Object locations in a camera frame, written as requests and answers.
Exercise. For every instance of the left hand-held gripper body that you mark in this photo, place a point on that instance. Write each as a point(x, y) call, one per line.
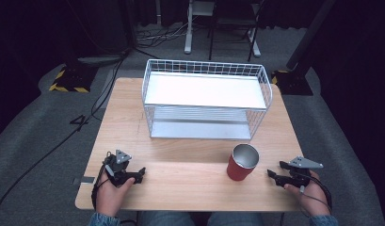
point(117, 166)

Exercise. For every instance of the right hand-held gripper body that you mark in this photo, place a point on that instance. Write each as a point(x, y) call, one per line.
point(301, 171)

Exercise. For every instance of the red cup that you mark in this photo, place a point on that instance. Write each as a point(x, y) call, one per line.
point(242, 164)

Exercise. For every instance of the person's right hand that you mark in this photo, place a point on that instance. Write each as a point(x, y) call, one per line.
point(309, 197)

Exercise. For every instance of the person's left hand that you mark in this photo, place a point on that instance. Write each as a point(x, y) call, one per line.
point(111, 196)

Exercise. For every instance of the grey tape strip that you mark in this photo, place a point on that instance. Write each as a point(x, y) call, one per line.
point(88, 180)

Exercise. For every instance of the person's left leg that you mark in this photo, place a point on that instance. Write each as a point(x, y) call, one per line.
point(168, 219)

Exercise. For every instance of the person's leg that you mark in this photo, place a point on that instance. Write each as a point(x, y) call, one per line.
point(235, 220)
point(168, 219)

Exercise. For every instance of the person's right leg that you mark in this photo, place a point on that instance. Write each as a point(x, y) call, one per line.
point(235, 220)

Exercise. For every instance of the black striped stand base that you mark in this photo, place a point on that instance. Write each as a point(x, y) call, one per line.
point(72, 78)
point(292, 83)

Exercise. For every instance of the white metal stand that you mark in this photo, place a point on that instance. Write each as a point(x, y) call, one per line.
point(189, 31)

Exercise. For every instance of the black slanted stand post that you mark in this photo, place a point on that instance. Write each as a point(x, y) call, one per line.
point(309, 34)

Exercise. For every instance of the black metal frame stand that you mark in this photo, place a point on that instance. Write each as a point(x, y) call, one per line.
point(232, 22)

